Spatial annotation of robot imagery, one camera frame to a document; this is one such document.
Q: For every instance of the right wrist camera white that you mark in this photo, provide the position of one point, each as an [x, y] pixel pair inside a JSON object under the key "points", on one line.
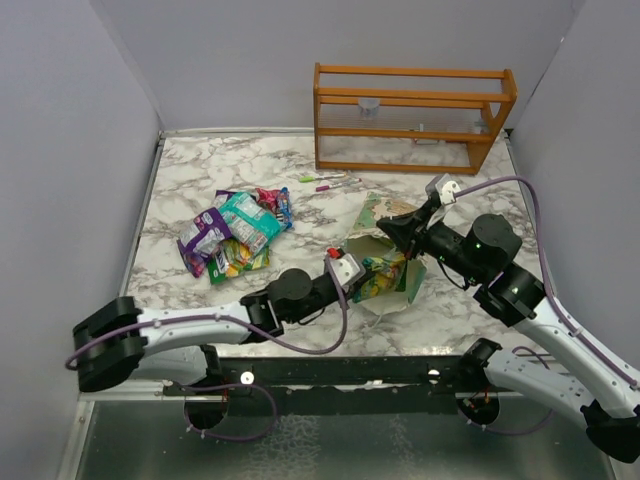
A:
{"points": [[441, 194]]}

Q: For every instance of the green yellow snack packet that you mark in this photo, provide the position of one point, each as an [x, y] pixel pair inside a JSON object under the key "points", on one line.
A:
{"points": [[232, 258]]}

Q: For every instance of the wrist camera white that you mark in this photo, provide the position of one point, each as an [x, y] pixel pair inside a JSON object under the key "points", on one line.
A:
{"points": [[441, 194], [344, 265]]}

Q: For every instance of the red snack packet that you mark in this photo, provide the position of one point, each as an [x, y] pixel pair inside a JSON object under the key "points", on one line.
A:
{"points": [[268, 199]]}

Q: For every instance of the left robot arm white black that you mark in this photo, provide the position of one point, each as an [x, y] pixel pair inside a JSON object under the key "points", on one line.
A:
{"points": [[124, 341]]}

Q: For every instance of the small clear plastic cup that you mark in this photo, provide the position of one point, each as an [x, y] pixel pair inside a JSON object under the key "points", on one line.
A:
{"points": [[368, 107]]}

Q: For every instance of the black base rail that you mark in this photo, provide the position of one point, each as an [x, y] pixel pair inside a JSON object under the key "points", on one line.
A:
{"points": [[328, 385]]}

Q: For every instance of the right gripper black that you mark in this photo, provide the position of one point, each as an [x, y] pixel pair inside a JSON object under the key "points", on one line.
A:
{"points": [[411, 229]]}

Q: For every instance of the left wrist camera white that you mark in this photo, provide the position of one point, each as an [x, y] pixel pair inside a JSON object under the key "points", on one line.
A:
{"points": [[344, 265]]}

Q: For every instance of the aluminium frame rail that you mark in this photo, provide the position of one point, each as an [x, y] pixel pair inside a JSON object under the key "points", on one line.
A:
{"points": [[133, 392]]}

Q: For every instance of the purple snack packet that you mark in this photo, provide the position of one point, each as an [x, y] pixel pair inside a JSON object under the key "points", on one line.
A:
{"points": [[221, 197], [198, 242]]}

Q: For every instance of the green paper bag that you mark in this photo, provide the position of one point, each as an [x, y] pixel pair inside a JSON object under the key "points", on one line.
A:
{"points": [[365, 239]]}

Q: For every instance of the teal snack packet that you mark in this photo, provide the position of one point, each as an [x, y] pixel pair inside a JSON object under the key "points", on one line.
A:
{"points": [[249, 223]]}

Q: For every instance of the blue m&m snack packet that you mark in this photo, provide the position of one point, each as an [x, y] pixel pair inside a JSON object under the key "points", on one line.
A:
{"points": [[284, 212]]}

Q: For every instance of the orange wooden rack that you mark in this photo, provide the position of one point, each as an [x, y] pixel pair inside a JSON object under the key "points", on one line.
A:
{"points": [[430, 121]]}

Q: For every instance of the green capped marker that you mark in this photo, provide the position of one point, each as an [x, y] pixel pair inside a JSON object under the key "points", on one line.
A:
{"points": [[315, 178]]}

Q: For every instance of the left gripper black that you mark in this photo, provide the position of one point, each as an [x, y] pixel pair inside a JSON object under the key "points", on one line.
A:
{"points": [[353, 287]]}

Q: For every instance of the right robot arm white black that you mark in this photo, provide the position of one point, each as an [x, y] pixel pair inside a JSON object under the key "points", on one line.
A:
{"points": [[594, 394]]}

